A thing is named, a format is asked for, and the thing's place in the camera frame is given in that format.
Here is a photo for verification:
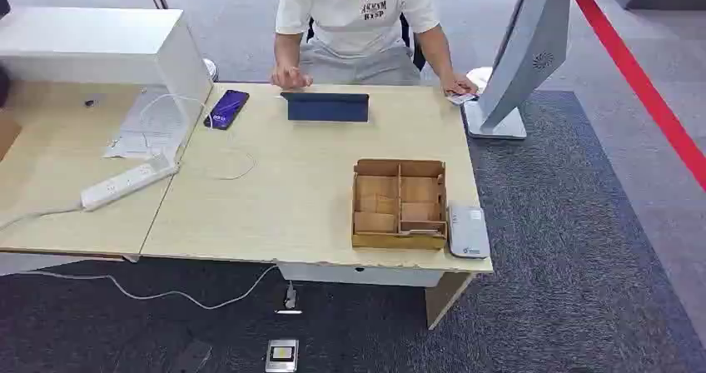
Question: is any black smartphone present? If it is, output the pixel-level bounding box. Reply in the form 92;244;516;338
203;89;251;131

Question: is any white power strip cord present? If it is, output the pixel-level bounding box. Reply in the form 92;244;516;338
0;205;84;232

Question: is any person's right hand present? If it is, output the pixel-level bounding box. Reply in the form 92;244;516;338
270;64;315;91

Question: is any white floor plug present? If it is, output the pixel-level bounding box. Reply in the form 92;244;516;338
274;281;303;316

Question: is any wooden desk leg panel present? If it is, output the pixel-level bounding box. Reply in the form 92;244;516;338
425;272;475;331

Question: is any steel floor socket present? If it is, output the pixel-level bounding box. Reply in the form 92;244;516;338
265;339;300;373

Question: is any grey monitor stand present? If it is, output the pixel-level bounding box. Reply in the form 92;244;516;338
462;0;597;141

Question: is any white floor cable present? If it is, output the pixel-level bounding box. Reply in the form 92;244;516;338
22;264;280;311

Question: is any wooden compartment box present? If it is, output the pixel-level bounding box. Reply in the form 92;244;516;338
351;158;449;251

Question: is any white power strip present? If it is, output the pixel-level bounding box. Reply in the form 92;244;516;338
80;159;181;212

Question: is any white desk partition box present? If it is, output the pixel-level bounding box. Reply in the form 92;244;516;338
0;6;214;140

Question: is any person's left hand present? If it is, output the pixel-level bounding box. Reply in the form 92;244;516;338
440;72;480;97

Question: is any tablet in blue case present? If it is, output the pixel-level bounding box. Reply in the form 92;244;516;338
280;92;370;123

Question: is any printed paper sheet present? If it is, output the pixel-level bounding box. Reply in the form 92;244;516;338
102;86;192;161

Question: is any person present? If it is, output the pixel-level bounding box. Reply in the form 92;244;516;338
274;0;480;97

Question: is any thin white cable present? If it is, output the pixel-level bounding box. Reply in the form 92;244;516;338
137;93;258;182

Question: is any brown cardboard piece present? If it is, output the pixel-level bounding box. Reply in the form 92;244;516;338
0;111;22;162

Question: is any flat white card reader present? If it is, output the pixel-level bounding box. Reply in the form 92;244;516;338
447;204;491;260

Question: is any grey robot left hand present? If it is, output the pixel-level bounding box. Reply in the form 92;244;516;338
171;339;214;373

